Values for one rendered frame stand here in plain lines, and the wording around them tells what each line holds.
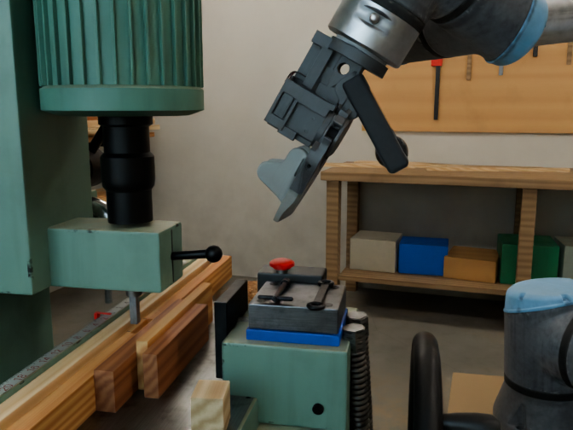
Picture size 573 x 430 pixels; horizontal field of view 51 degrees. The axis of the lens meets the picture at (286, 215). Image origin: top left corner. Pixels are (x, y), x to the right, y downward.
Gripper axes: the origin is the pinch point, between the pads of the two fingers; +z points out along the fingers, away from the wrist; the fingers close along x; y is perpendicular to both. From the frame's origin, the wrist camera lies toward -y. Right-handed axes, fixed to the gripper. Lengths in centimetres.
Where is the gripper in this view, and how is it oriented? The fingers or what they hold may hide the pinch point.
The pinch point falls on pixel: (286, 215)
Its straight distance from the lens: 69.7
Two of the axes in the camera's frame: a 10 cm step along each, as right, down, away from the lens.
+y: -8.5, -5.2, 0.7
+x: -1.9, 1.7, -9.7
